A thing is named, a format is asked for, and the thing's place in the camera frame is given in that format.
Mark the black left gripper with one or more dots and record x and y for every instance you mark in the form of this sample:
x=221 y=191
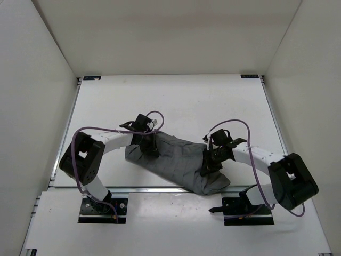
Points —
x=151 y=149

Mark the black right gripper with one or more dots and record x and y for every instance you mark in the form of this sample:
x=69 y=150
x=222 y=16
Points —
x=208 y=167

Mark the grey pleated skirt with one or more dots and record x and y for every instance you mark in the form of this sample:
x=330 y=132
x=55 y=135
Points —
x=179 y=162

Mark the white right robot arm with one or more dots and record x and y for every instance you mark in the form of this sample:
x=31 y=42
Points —
x=291 y=183

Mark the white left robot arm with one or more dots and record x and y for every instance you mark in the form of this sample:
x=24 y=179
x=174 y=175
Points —
x=83 y=157

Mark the blue label left corner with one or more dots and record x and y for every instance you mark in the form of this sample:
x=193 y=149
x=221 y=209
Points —
x=91 y=78

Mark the blue label corner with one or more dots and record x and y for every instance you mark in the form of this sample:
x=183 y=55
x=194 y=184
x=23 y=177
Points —
x=249 y=76
x=91 y=78

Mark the blue label right corner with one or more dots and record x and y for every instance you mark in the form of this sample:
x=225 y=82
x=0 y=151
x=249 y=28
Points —
x=249 y=76

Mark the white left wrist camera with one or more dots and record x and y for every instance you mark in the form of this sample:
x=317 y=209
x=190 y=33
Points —
x=154 y=122

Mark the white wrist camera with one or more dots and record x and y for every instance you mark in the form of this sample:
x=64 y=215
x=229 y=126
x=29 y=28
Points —
x=154 y=122
x=209 y=141

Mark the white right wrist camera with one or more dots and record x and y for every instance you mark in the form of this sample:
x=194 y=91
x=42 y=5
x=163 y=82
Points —
x=209 y=141

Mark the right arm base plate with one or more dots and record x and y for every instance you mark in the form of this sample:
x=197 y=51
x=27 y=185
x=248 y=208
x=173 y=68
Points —
x=239 y=212

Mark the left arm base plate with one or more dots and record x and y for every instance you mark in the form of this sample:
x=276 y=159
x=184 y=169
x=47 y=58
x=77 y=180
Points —
x=93 y=212

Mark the aluminium rail left table edge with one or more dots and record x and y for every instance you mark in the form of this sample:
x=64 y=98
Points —
x=64 y=134

